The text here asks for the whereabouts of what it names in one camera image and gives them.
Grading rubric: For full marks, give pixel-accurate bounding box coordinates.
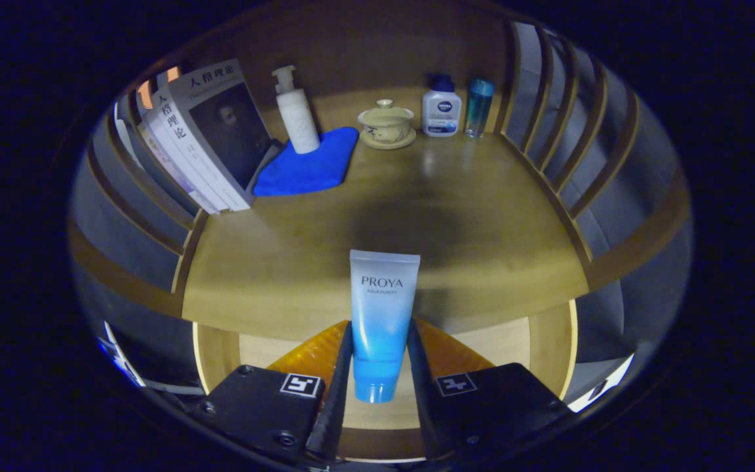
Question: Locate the blue white cosmetic tube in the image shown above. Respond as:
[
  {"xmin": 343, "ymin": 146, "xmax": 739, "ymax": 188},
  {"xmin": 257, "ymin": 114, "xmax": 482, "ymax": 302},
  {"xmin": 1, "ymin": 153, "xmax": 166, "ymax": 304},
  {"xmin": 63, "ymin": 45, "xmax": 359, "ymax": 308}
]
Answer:
[{"xmin": 349, "ymin": 249, "xmax": 421, "ymax": 404}]

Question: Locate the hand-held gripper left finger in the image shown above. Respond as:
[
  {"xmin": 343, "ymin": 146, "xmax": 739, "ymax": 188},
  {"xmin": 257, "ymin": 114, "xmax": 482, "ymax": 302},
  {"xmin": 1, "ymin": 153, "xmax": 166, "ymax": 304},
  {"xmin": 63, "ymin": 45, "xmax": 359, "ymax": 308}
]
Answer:
[{"xmin": 191, "ymin": 320, "xmax": 354, "ymax": 463}]

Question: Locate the teal slim bottle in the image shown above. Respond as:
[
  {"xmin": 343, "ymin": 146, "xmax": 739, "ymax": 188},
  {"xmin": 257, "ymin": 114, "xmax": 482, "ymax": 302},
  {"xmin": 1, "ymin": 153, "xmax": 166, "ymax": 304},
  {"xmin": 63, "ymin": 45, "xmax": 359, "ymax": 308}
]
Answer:
[{"xmin": 464, "ymin": 78, "xmax": 495, "ymax": 139}]

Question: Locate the white book with dark cover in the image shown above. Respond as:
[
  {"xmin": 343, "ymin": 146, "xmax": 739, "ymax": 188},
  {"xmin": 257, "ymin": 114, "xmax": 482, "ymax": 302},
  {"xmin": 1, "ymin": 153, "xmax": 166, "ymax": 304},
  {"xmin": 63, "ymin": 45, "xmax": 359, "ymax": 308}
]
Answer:
[{"xmin": 168, "ymin": 59, "xmax": 273, "ymax": 210}]

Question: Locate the beige lidded ceramic teacup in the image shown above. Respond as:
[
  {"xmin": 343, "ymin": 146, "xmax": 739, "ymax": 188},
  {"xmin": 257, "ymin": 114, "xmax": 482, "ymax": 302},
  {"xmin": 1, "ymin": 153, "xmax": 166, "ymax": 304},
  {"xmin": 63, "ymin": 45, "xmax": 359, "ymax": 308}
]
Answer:
[{"xmin": 357, "ymin": 99, "xmax": 417, "ymax": 150}]

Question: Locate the plain white book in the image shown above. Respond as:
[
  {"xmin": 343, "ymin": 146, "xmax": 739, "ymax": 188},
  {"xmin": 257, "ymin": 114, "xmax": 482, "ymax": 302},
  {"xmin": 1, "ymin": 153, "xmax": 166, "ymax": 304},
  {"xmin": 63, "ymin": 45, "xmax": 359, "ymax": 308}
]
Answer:
[{"xmin": 148, "ymin": 88, "xmax": 231, "ymax": 214}]

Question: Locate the white pump bottle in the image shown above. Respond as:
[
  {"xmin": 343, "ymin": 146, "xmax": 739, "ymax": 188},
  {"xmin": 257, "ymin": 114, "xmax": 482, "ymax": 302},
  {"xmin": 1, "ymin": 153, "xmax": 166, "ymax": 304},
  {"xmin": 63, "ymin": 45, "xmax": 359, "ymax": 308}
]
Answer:
[{"xmin": 271, "ymin": 65, "xmax": 321, "ymax": 155}]

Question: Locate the wooden drawer with black knob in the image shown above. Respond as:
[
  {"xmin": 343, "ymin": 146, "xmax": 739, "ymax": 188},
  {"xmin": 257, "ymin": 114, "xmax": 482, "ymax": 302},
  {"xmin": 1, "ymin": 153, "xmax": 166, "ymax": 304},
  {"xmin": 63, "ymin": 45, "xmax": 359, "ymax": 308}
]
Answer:
[{"xmin": 192, "ymin": 298, "xmax": 578, "ymax": 463}]

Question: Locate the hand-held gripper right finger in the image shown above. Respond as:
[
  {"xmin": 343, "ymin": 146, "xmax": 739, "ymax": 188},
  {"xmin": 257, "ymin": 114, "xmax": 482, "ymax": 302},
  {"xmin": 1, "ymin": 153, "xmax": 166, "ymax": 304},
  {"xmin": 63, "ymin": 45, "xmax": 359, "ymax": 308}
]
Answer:
[{"xmin": 407, "ymin": 318, "xmax": 575, "ymax": 463}]

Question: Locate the wooden countertop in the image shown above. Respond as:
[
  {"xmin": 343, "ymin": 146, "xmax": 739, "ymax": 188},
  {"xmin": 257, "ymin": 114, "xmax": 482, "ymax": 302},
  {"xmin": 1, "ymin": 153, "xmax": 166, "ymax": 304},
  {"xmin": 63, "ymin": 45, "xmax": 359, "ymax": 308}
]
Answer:
[{"xmin": 181, "ymin": 85, "xmax": 589, "ymax": 342}]

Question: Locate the lavender book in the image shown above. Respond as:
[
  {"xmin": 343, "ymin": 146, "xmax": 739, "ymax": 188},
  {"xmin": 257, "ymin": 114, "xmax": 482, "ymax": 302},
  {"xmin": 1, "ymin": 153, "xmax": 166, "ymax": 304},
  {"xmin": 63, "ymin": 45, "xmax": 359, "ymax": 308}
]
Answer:
[{"xmin": 135, "ymin": 121, "xmax": 221, "ymax": 216}]

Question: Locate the white lotion bottle blue cap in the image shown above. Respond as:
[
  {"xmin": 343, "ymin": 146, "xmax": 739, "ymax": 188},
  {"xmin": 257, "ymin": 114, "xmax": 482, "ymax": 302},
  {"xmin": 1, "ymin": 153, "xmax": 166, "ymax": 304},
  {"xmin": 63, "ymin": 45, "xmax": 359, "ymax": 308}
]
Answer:
[{"xmin": 421, "ymin": 74, "xmax": 463, "ymax": 138}]

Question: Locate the blue folded cloth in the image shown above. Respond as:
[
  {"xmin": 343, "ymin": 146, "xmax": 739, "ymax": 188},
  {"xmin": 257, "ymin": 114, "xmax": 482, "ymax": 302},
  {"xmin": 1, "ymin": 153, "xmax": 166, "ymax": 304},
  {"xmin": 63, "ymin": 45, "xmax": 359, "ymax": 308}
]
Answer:
[{"xmin": 253, "ymin": 127, "xmax": 360, "ymax": 197}]

